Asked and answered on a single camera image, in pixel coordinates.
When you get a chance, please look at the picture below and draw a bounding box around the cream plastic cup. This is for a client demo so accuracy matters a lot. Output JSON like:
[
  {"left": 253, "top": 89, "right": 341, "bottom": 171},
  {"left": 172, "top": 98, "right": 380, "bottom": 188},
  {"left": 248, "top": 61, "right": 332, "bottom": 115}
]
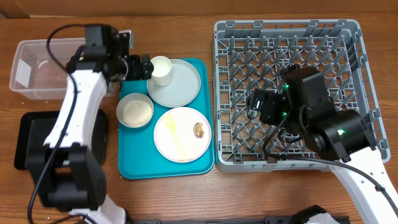
[{"left": 150, "top": 56, "right": 172, "bottom": 86}]

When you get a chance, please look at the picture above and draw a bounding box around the light grey plate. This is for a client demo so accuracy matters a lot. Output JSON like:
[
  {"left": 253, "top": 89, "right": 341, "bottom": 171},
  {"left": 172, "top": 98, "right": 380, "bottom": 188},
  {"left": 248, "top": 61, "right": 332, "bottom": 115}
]
[{"left": 147, "top": 59, "right": 201, "bottom": 108}]

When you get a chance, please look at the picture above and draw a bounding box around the grey bowl of rice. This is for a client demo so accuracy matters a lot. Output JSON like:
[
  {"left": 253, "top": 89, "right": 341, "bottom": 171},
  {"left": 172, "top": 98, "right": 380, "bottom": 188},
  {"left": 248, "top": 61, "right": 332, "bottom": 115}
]
[{"left": 116, "top": 93, "right": 154, "bottom": 128}]

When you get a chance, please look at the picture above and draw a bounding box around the yellow plastic spoon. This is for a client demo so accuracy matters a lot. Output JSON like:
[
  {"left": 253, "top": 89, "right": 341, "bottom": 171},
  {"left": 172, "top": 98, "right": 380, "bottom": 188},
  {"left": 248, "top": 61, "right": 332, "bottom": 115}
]
[{"left": 164, "top": 113, "right": 187, "bottom": 161}]

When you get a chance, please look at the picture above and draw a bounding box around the brown food scrap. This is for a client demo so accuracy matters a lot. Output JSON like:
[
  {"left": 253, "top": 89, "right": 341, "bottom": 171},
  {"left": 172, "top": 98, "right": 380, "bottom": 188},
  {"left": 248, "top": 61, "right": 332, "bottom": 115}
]
[{"left": 193, "top": 122, "right": 204, "bottom": 139}]

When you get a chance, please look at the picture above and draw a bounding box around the white pink-rimmed plate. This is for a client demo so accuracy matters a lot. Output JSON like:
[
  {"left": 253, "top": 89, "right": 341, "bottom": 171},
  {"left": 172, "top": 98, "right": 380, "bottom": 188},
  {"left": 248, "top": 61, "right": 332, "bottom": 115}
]
[{"left": 154, "top": 107, "right": 211, "bottom": 163}]

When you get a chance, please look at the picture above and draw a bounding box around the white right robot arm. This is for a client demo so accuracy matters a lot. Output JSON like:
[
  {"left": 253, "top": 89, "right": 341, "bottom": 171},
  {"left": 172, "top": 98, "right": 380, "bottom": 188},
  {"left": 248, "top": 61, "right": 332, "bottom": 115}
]
[{"left": 247, "top": 65, "right": 397, "bottom": 223}]

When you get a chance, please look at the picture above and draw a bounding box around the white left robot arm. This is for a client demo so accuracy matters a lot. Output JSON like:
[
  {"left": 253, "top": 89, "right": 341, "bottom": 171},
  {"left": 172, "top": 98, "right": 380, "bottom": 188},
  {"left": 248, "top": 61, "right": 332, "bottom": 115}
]
[{"left": 26, "top": 24, "right": 154, "bottom": 223}]

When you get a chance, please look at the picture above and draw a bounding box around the grey dishwasher rack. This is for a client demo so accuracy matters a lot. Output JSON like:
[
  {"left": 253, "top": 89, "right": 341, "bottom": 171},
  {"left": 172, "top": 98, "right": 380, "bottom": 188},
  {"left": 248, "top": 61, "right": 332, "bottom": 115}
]
[{"left": 213, "top": 19, "right": 391, "bottom": 172}]

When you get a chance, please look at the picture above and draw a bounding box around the black waste tray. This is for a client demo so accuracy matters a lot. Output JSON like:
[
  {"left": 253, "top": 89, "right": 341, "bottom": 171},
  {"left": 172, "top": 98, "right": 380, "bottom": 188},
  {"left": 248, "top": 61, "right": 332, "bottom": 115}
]
[{"left": 14, "top": 110, "right": 108, "bottom": 170}]

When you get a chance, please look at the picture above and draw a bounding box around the clear plastic waste bin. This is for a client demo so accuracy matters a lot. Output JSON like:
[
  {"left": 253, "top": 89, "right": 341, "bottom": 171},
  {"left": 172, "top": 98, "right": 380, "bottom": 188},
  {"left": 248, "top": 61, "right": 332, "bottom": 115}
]
[{"left": 9, "top": 37, "right": 121, "bottom": 100}]

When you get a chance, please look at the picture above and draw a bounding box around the teal plastic tray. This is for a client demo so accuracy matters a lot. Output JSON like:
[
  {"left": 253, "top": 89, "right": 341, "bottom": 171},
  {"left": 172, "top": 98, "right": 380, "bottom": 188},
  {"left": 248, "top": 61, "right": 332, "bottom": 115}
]
[{"left": 118, "top": 58, "right": 215, "bottom": 179}]

